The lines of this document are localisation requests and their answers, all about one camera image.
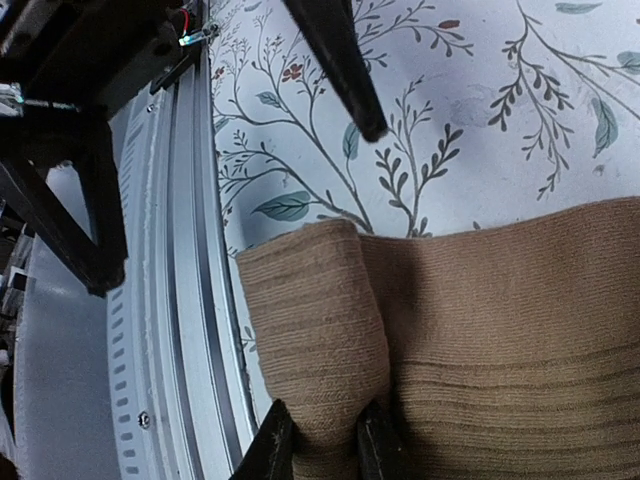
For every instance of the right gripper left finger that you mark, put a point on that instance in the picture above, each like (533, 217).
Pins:
(269, 457)

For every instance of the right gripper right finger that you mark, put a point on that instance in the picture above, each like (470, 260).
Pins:
(381, 454)

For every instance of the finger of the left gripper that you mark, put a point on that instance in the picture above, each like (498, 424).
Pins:
(28, 146)
(329, 29)

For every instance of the brown ribbed sock pair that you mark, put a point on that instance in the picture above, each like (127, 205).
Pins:
(508, 353)

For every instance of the floral table mat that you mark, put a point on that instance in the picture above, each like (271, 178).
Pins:
(499, 111)

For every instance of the aluminium front rail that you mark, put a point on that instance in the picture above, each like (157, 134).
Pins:
(144, 383)

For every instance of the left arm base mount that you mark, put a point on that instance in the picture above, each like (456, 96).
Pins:
(84, 57)

